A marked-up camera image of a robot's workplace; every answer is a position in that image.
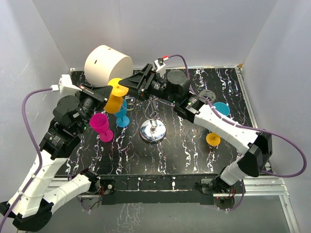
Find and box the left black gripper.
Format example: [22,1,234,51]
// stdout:
[75,83,113,133]

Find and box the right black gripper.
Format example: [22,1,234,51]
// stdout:
[120,65,179,104]

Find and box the orange wine glass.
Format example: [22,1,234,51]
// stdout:
[104,78,129,114]
[206,133,221,147]

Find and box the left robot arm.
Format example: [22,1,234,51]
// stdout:
[0,85,113,232]

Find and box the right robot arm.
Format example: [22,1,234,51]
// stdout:
[119,64,272,193]

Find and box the magenta plastic wine glass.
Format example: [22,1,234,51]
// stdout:
[89,113,114,142]

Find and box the blue plastic wine glass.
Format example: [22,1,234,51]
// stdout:
[114,100,130,128]

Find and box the chrome wine glass rack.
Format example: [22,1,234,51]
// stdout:
[138,96,167,144]

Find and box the white cylindrical container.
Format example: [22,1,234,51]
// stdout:
[84,45,133,87]

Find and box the grey tape roll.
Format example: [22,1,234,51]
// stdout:
[199,89,216,102]

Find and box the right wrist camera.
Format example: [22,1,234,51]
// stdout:
[154,55,169,73]

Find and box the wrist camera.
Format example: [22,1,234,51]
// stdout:
[154,55,169,73]
[51,74,81,95]

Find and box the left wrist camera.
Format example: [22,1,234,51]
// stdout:
[51,74,81,95]

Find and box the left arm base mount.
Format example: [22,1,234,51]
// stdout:
[78,178,116,214]

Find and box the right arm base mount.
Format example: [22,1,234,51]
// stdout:
[194,177,245,212]

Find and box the aluminium frame rail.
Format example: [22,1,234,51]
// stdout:
[46,65,301,233]

